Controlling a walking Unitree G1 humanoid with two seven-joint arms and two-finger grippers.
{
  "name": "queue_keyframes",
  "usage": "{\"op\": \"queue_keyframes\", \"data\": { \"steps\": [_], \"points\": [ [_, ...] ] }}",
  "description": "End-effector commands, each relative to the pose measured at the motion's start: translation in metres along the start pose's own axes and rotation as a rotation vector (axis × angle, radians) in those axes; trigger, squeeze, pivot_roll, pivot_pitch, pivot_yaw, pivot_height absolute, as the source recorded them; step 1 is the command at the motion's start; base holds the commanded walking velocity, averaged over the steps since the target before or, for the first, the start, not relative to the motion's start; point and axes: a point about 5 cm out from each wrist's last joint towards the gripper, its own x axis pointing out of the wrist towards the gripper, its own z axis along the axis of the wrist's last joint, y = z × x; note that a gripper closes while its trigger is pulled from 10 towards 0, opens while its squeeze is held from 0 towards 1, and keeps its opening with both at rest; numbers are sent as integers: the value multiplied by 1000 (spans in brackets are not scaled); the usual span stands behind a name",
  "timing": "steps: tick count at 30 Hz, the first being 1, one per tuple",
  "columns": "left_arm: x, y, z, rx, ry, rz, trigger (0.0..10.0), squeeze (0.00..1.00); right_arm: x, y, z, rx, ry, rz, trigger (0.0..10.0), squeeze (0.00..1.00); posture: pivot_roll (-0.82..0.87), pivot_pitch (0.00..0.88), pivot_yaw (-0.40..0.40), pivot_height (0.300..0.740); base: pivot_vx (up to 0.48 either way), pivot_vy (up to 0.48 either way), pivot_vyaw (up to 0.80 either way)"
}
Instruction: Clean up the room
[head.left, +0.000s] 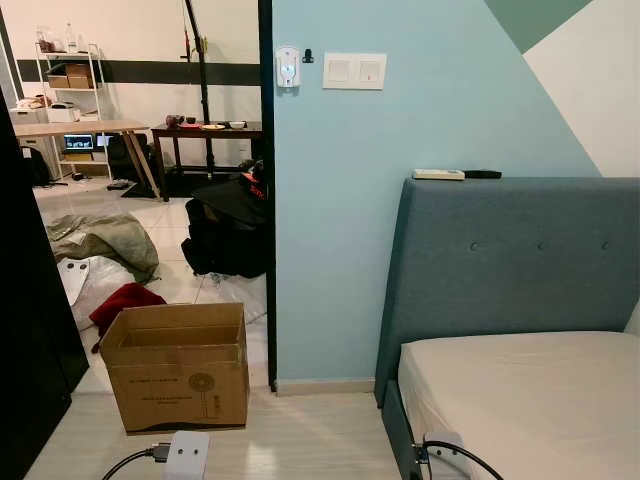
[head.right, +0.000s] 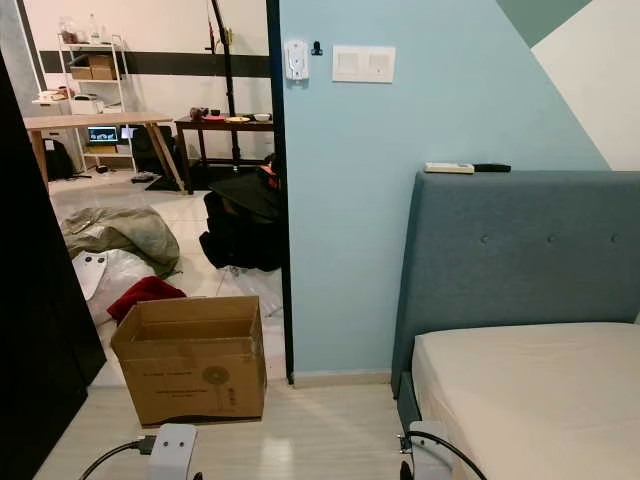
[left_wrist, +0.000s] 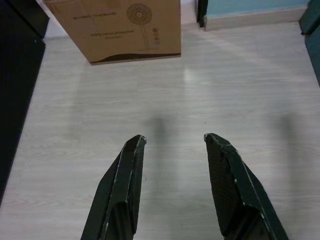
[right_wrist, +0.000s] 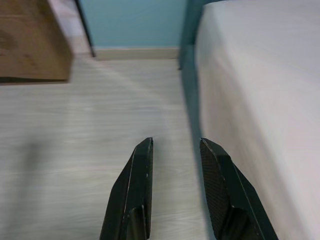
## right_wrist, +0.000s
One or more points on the beige mattress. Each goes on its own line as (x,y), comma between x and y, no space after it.
(262,75)

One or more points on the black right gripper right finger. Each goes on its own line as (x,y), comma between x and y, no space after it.
(225,190)

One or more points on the cream baseboard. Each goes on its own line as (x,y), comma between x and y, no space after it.
(137,53)

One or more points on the brown wooden cabinet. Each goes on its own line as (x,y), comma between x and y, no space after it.
(30,37)

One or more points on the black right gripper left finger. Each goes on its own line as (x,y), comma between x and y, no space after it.
(135,190)

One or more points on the black metal leg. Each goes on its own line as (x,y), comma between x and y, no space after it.
(86,30)

